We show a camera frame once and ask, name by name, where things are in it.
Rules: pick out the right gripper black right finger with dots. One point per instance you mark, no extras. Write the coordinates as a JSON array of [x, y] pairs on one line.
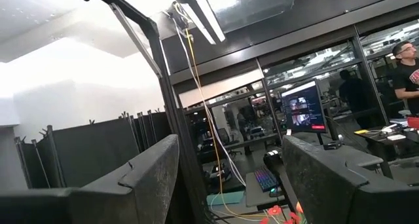
[[334, 194]]

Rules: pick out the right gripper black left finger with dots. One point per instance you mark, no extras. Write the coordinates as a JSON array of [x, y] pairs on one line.
[[131, 194]]

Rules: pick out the orange tulip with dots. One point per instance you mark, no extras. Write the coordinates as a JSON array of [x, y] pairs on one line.
[[299, 207]]

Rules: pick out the large red flower bunch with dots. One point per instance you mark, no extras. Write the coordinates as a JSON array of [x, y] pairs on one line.
[[275, 211]]

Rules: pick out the grey desk top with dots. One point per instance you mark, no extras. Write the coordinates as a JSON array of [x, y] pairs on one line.
[[360, 158]]

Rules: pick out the black partition panels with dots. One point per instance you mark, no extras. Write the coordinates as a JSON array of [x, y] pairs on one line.
[[95, 152]]

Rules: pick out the black computer mouse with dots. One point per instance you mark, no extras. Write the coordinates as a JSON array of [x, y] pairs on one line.
[[276, 193]]

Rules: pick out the backlit keyboard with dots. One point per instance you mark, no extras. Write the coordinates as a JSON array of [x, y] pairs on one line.
[[265, 179]]

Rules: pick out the black office desk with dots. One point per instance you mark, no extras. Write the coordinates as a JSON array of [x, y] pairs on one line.
[[386, 145]]

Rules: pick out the black computer monitor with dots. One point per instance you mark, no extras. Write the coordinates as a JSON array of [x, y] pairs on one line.
[[304, 109]]

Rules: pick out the person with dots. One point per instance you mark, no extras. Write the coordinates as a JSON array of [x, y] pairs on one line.
[[406, 76]]

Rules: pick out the grey diagonal brace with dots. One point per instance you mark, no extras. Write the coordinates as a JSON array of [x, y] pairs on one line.
[[137, 40]]

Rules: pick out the white LED light bar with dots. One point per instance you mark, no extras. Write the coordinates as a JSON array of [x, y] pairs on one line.
[[206, 17]]

